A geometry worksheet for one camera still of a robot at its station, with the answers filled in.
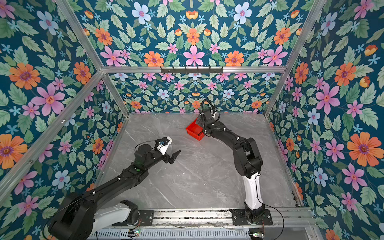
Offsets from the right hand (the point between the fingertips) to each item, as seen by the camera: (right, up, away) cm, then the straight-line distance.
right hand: (208, 117), depth 98 cm
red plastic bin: (-9, -9, +10) cm, 16 cm away
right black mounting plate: (+14, -52, -25) cm, 59 cm away
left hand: (-19, -16, -18) cm, 30 cm away
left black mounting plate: (-32, -52, -25) cm, 66 cm away
